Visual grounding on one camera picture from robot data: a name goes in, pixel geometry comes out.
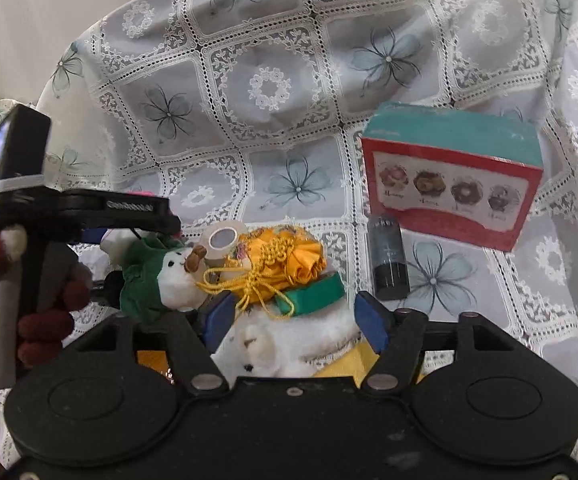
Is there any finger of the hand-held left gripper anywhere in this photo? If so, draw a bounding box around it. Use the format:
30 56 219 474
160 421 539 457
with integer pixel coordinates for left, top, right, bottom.
90 269 126 307

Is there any teal and red doughnut box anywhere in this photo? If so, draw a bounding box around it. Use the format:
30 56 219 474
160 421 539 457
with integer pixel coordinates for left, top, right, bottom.
360 101 544 253

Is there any white floral lace cloth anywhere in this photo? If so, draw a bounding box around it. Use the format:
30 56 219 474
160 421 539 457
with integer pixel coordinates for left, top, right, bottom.
0 0 578 480

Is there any white plush toy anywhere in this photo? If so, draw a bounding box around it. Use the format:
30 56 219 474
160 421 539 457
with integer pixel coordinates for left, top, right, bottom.
213 304 371 379

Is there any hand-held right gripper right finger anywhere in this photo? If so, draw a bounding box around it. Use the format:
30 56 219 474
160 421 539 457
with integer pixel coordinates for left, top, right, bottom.
354 290 517 392

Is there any dark grey bottle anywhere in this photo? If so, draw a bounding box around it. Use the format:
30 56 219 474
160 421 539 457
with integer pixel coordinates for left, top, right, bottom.
367 212 410 302

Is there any beige tape roll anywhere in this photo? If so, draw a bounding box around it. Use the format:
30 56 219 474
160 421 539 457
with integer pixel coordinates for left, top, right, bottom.
200 220 250 269

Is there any green-hooded plush toy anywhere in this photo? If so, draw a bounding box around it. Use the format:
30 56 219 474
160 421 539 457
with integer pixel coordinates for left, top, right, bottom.
119 236 209 322

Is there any yellow cardboard box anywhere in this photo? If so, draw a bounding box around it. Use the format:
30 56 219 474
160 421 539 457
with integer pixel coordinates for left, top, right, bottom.
136 337 426 381

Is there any small green box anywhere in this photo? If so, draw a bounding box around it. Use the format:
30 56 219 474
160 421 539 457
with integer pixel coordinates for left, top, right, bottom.
275 272 345 317

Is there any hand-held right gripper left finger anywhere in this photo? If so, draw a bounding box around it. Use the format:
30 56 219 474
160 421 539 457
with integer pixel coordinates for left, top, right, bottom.
71 291 238 392

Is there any person's left hand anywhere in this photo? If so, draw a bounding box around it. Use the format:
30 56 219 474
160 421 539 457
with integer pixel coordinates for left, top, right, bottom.
0 227 93 401

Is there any yellow silk drawstring pouch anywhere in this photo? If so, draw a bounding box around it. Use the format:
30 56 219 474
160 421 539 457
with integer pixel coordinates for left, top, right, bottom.
195 225 328 319

